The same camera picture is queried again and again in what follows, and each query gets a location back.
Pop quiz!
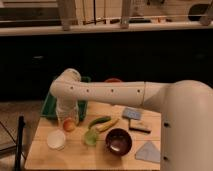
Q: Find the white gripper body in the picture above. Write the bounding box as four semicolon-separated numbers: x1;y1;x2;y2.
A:
56;99;79;125

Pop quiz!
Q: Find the orange apple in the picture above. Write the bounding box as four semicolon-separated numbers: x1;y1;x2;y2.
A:
63;118;76;132

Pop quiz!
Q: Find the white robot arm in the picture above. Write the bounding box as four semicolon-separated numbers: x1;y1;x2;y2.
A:
50;68;213;171

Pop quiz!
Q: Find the red object behind arm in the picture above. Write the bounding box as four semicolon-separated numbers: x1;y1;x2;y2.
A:
104;78;122;83

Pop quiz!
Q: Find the green plastic cup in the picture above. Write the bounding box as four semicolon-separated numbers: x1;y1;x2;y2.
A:
84;129;99;146

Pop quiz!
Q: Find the green plastic bin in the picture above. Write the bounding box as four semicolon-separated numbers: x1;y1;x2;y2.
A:
40;75;92;122

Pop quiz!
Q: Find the green cucumber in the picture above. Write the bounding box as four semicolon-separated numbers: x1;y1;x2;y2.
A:
88;116;111;129

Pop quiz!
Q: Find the yellow banana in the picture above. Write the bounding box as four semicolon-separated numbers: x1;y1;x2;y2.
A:
96;118;119;132

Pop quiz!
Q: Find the black stand left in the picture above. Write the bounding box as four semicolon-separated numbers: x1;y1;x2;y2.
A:
13;116;25;171

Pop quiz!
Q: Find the blue sponge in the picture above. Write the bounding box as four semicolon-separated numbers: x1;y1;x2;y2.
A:
122;107;141;120

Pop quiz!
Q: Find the dark red bowl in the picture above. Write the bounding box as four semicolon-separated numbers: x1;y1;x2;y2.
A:
105;128;132;156

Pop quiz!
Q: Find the dark chalkboard eraser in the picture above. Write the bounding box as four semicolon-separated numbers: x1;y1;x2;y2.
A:
129;119;151;134

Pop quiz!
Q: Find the blue folded cloth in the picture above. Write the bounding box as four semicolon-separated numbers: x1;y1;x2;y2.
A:
135;141;160;163

